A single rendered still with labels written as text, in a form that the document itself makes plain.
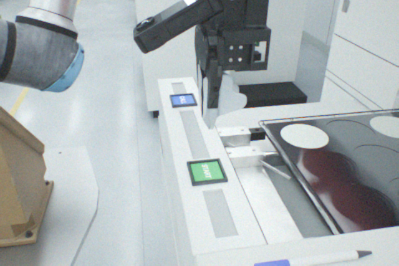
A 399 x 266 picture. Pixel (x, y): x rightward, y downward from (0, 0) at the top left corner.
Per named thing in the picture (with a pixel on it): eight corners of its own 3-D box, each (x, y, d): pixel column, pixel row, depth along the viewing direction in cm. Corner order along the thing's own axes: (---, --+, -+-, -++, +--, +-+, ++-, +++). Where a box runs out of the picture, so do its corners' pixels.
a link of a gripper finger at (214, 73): (221, 113, 45) (224, 47, 40) (209, 114, 45) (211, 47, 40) (212, 97, 49) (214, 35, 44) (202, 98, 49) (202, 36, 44)
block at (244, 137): (245, 136, 80) (246, 124, 78) (250, 144, 77) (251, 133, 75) (211, 139, 78) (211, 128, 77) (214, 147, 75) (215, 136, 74)
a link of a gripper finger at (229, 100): (247, 135, 49) (252, 75, 45) (206, 139, 48) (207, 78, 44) (240, 124, 52) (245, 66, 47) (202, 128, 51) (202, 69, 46)
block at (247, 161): (257, 156, 73) (258, 144, 71) (262, 166, 70) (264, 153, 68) (219, 159, 72) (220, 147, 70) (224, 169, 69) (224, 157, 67)
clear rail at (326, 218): (262, 124, 83) (263, 119, 82) (351, 253, 50) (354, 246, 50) (257, 124, 82) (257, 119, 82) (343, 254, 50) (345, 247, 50)
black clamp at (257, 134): (262, 134, 79) (263, 124, 78) (265, 139, 78) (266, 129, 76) (247, 136, 79) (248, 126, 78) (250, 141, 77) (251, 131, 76)
